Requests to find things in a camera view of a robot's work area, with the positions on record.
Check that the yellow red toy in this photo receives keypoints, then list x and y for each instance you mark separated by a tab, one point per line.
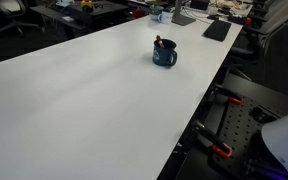
87	5

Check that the white mug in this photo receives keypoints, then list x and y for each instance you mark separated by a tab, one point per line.
165	17

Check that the black office chair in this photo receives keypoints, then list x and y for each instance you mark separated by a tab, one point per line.
250	44
11	13

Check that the black office chair right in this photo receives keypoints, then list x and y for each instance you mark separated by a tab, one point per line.
250	44

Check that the near orange-handled black clamp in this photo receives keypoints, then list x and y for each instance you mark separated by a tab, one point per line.
219	147

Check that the red and white marker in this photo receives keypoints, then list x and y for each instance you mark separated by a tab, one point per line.
158	38

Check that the black office chair left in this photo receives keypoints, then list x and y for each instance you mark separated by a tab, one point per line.
11	13

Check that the dark blue ceramic mug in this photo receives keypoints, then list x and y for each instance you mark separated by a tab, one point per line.
165	56

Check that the far orange-handled black clamp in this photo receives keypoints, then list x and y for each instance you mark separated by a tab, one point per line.
232	96

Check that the black side desk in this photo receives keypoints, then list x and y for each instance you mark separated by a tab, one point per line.
73	17

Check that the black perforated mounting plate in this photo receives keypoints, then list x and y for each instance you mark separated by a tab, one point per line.
240	129

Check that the grey monitor stand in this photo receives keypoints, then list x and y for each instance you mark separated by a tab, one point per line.
178	18

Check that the black keyboard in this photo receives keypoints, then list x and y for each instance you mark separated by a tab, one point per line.
217	30

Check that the orange-handled black clamp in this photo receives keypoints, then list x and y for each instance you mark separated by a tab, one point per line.
232	96
219	147

